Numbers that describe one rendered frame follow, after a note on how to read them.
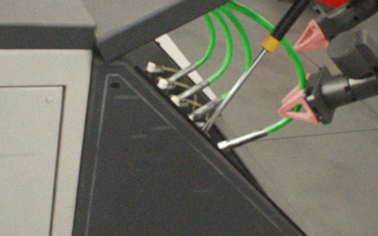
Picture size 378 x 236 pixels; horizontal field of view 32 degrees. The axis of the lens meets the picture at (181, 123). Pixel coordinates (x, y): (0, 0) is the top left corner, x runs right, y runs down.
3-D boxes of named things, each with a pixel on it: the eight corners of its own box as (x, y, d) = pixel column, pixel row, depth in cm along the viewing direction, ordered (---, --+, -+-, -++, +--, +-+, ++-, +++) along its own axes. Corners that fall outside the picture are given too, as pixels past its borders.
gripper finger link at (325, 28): (279, 28, 150) (315, 5, 148) (294, 51, 153) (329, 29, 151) (287, 40, 144) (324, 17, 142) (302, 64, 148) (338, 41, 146)
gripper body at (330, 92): (303, 99, 115) (342, 87, 110) (316, 67, 122) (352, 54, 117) (321, 127, 117) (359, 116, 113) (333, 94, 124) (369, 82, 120)
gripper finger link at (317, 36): (284, 36, 151) (320, 14, 149) (298, 58, 154) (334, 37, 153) (292, 48, 145) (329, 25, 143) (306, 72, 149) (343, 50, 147)
